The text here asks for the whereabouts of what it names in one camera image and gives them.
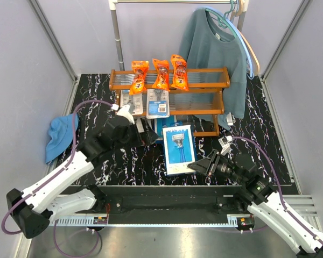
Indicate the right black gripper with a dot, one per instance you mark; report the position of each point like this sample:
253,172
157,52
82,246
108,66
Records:
203,165

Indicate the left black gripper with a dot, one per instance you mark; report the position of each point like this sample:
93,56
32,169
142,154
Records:
148,137

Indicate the white Harry's razor box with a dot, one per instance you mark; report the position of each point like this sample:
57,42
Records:
148,135

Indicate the blue razor box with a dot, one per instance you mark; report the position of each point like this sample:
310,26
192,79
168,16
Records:
178,149
161,123

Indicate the Gillette razor blister pack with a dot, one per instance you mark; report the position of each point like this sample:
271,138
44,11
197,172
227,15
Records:
157,104

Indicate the orange bic razor bag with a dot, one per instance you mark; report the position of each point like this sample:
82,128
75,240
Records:
180,77
162,80
140,70

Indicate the orange BIC razor bag front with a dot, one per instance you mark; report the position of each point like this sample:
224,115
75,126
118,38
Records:
140,70

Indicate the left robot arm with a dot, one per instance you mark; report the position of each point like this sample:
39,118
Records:
35,207

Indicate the Gillette razor pack on shelf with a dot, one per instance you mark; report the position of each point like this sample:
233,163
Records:
134,101

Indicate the orange wooden three-tier shelf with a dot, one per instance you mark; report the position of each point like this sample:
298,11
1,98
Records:
207,82

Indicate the blue cloth hat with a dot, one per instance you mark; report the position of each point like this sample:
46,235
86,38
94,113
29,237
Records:
61,134

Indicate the teal t-shirt on hanger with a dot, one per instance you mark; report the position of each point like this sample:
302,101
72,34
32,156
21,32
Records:
205,45

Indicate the light blue clothes hanger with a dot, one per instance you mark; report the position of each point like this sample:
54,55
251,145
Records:
224,22

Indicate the metal clothes rack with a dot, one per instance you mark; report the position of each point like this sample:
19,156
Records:
112,7

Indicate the wooden clothes hanger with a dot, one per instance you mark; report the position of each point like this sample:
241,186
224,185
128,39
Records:
240,8

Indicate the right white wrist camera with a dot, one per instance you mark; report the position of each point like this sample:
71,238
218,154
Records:
225,143

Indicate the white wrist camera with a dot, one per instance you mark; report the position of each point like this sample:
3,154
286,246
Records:
225,143
124,111

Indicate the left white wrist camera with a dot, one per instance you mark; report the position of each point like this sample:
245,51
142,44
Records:
124,111

